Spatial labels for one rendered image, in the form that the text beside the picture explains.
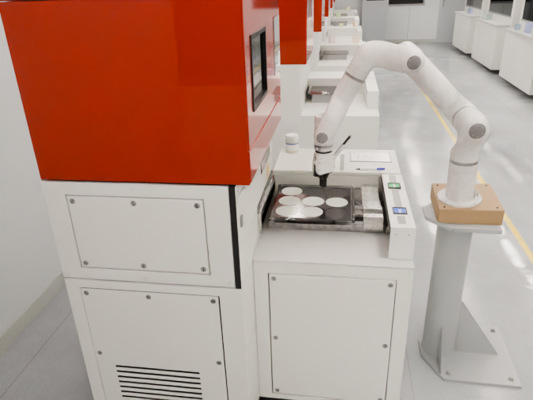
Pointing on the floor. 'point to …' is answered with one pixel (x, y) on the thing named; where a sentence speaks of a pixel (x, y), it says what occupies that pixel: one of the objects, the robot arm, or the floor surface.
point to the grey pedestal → (460, 315)
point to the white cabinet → (331, 330)
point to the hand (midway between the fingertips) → (323, 182)
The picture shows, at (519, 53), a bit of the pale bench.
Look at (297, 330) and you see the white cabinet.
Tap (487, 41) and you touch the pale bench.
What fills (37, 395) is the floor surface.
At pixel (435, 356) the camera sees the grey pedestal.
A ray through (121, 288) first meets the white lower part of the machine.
